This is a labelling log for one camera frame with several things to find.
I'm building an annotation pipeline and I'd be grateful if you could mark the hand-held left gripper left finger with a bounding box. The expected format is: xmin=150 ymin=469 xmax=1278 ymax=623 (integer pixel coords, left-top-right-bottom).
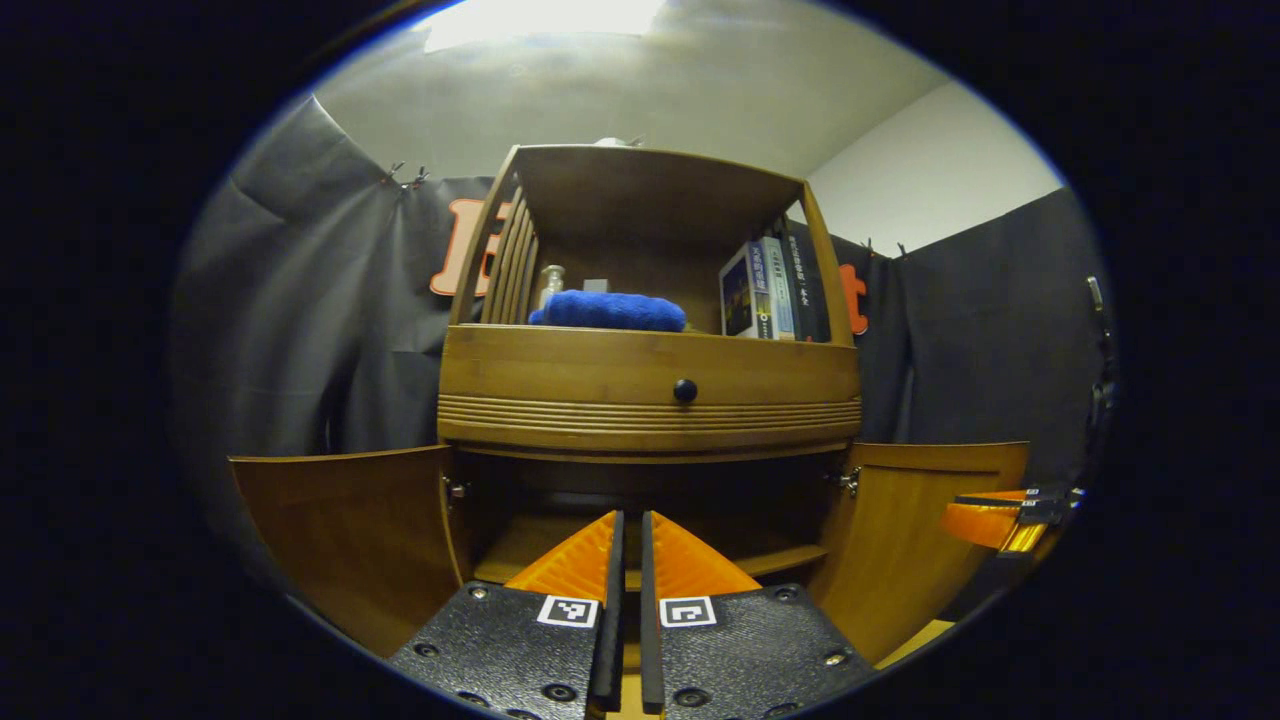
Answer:
xmin=388 ymin=510 xmax=626 ymax=719

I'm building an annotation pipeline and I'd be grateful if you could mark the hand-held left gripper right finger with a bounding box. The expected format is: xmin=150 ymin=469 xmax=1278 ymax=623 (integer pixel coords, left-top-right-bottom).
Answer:
xmin=640 ymin=510 xmax=879 ymax=719

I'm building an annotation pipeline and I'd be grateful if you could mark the wooden shoe cabinet door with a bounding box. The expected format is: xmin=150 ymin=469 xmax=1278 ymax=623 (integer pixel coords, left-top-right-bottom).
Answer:
xmin=228 ymin=445 xmax=463 ymax=659
xmin=808 ymin=440 xmax=1031 ymax=666

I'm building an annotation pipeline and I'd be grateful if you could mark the wooden double-door shoe cabinet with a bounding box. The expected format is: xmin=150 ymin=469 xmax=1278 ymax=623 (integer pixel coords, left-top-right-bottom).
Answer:
xmin=228 ymin=145 xmax=1031 ymax=666

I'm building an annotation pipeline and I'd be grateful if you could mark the wooden drawer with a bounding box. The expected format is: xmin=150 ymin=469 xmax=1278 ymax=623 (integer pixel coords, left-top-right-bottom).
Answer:
xmin=437 ymin=323 xmax=863 ymax=463

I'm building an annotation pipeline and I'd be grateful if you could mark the pale blue book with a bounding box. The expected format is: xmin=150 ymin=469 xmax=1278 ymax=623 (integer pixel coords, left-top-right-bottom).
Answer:
xmin=760 ymin=237 xmax=797 ymax=341

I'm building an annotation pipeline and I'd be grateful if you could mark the blue towel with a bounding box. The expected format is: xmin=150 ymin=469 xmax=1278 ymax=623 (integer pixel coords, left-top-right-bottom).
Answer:
xmin=527 ymin=290 xmax=689 ymax=333

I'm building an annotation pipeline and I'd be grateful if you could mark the black backdrop cloth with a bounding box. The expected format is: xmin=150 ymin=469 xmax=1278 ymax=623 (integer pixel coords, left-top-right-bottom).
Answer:
xmin=170 ymin=95 xmax=1116 ymax=621

